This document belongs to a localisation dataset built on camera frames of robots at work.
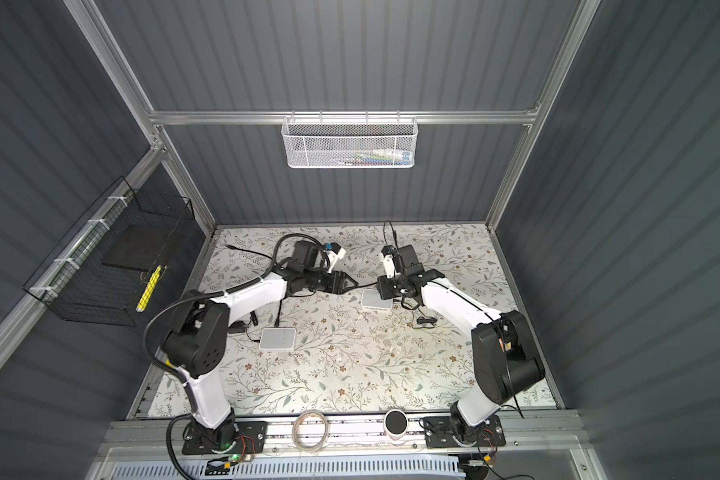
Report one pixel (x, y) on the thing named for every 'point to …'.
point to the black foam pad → (139, 246)
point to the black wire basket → (103, 267)
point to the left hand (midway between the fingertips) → (352, 283)
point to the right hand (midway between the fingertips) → (385, 286)
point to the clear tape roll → (310, 430)
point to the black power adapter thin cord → (253, 340)
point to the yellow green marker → (148, 290)
